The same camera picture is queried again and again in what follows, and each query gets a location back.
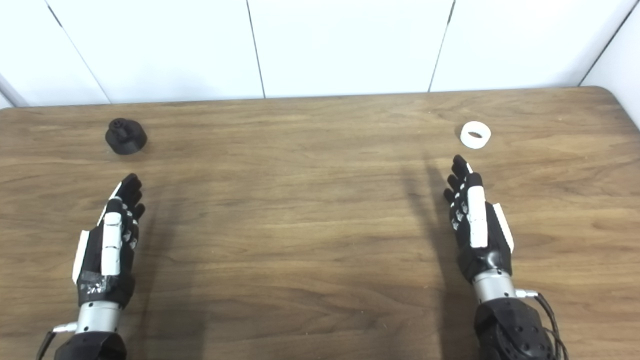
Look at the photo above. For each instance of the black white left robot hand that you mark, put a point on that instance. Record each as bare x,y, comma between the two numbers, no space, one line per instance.
111,245

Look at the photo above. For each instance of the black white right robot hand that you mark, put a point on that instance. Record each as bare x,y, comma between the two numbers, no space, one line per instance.
477,225

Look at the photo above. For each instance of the round black part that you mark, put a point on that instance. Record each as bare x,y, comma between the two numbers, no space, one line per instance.
126,139

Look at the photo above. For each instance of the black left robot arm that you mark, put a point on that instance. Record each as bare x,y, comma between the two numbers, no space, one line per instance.
97,345

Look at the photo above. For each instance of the grey wall corner post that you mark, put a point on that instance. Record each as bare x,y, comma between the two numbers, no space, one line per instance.
11,92

